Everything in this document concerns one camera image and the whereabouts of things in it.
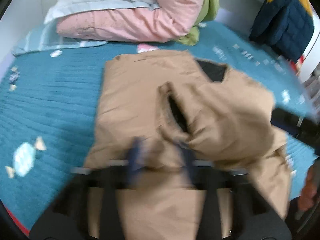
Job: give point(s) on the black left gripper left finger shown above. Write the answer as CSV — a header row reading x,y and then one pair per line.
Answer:
x,y
66,217

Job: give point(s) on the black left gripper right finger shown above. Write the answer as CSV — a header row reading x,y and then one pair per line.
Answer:
x,y
232,207

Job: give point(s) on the tan jacket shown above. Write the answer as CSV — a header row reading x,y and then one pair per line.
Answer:
x,y
164,98

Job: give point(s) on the person's right hand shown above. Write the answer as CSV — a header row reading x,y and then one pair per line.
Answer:
x,y
306,198

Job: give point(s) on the navy yellow puffer jacket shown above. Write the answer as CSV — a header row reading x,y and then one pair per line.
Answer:
x,y
284,25

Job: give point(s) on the teal quilted bedspread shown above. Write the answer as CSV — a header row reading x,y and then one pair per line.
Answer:
x,y
47,121

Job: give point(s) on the pink duvet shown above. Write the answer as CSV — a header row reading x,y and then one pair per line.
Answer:
x,y
172,20

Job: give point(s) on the light blue striped sheet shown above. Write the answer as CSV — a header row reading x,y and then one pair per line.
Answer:
x,y
44,37

